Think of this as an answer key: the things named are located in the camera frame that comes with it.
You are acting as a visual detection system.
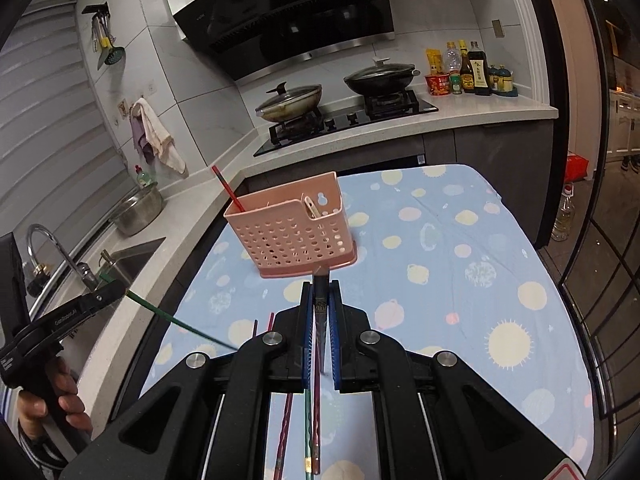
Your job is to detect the red plastic bag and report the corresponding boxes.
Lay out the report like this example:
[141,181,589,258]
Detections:
[565,152,591,181]

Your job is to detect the cooking oil bottle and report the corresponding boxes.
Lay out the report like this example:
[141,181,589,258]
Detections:
[551,185,577,244]

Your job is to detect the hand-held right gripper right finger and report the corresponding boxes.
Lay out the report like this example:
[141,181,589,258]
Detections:
[326,280,586,480]

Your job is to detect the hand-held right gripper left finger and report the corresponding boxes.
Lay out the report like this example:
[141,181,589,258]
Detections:
[55,280,317,480]

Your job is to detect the black wok with glass lid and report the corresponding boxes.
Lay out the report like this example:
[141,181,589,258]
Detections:
[343,57,421,97]

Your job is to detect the blue condiment jar set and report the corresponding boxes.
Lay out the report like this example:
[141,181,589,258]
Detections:
[489,64,520,98]

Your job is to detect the blue printed tablecloth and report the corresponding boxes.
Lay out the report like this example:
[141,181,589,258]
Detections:
[135,162,596,480]

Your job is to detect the person's left hand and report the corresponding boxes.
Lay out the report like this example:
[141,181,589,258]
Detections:
[17,357,93,443]

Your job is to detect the black range hood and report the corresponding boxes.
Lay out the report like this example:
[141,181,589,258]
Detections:
[155,0,397,83]

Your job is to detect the purple hanging cloth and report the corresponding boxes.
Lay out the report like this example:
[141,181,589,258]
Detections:
[130,112,156,165]

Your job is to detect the white hanging towel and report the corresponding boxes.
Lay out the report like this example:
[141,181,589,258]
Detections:
[131,97,189,176]

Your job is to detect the pink perforated utensil basket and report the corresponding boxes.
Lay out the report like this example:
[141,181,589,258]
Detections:
[223,171,359,280]

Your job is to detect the black glass gas stove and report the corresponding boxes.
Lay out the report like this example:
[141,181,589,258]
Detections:
[252,89,440,158]

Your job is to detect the silver wok with glass lid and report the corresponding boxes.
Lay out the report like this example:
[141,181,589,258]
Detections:
[254,82,324,124]

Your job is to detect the red instant noodle cup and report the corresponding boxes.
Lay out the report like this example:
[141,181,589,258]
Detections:
[425,73,453,97]

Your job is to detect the chrome kitchen faucet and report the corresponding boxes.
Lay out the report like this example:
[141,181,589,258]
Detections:
[26,224,99,297]

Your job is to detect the brown sauce bottle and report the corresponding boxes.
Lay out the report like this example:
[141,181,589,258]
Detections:
[459,41,477,94]

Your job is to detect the white window blinds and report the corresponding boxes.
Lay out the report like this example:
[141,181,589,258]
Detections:
[0,0,132,266]

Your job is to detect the dark grey kitchen cabinet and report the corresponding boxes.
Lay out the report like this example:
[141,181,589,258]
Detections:
[240,120,559,251]

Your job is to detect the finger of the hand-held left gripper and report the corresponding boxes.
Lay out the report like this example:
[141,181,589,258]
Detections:
[75,278,128,319]

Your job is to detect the black framed glass door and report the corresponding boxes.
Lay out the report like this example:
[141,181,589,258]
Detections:
[557,0,640,461]

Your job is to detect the stainless steel sink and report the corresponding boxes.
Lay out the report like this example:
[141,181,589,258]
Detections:
[100,237,167,286]

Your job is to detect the stainless steel bowl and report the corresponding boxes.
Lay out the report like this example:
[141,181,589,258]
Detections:
[107,186,166,237]

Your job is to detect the dark soy sauce bottle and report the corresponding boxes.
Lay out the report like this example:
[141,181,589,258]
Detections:
[469,41,492,97]

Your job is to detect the green dish soap bottle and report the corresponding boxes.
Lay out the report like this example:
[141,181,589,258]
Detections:
[134,164,159,190]

